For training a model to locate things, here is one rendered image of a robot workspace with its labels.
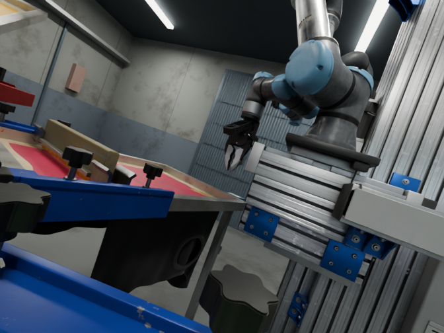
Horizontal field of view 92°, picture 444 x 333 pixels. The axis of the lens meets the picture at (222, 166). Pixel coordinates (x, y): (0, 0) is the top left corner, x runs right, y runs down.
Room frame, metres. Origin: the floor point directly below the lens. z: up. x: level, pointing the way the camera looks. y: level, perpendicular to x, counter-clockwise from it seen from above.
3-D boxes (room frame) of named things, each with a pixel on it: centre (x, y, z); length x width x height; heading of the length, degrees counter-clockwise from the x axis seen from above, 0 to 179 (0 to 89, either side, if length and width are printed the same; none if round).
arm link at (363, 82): (0.64, -0.27, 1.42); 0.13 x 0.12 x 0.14; 120
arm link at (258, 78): (0.78, -0.04, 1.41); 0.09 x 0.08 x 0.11; 30
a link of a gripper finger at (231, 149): (0.80, -0.02, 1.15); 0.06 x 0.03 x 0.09; 147
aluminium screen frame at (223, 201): (0.78, 0.29, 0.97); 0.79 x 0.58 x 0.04; 147
